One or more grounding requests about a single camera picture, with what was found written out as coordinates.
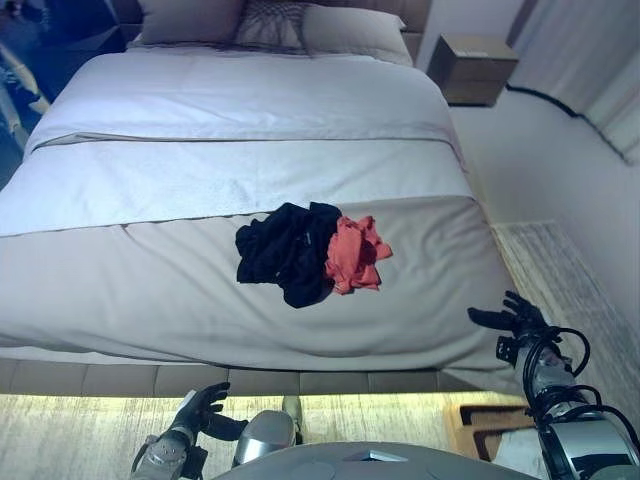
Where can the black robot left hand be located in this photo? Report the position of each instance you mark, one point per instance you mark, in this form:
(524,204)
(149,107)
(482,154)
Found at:
(200,412)

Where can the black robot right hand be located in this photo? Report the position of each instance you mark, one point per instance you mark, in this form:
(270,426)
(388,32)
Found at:
(522,320)

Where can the black garment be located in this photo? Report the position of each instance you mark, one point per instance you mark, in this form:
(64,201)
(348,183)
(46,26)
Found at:
(285,250)

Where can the orange garment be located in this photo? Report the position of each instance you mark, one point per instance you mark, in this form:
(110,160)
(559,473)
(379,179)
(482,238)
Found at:
(350,255)

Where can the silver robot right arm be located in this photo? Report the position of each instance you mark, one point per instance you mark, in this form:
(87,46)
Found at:
(575,440)

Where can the brown laundry basket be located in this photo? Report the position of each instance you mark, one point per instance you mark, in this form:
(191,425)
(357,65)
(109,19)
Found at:
(480,425)

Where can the taupe bed cover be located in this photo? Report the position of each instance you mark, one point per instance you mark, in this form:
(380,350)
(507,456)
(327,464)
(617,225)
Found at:
(175,300)

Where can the grey robot left leg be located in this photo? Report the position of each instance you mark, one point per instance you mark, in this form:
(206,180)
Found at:
(265,435)

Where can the grey robot torso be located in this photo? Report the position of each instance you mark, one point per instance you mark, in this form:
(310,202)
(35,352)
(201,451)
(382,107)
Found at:
(360,465)

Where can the wooden two-drawer nightstand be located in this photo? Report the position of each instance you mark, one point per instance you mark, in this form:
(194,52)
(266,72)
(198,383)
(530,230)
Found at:
(472,70)

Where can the light sheer curtain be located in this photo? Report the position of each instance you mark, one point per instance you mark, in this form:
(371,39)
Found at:
(590,60)

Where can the white duvet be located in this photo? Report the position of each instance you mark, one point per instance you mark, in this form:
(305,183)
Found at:
(225,115)

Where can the large grey pillow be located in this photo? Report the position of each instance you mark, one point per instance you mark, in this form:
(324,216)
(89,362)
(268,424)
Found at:
(350,30)
(190,20)

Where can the patterned grey cushion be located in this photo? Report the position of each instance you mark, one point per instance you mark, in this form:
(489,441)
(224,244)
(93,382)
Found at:
(270,25)

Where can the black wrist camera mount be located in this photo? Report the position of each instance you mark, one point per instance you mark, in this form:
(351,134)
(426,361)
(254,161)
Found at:
(506,352)

